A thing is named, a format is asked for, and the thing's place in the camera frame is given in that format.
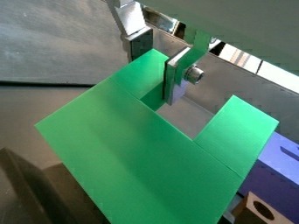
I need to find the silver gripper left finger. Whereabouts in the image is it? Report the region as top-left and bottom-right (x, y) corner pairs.
(107, 0), (154, 61)

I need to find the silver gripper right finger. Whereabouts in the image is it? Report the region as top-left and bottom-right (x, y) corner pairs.
(163, 29), (214, 107)

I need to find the green U-shaped block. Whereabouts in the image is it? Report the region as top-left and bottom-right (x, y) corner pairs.
(34, 48), (281, 224)

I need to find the purple board with cross slot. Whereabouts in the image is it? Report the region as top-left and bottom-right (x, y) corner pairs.
(238, 132), (299, 224)

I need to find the brown T-shaped block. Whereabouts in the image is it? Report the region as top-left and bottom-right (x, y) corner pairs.
(233, 192), (296, 224)

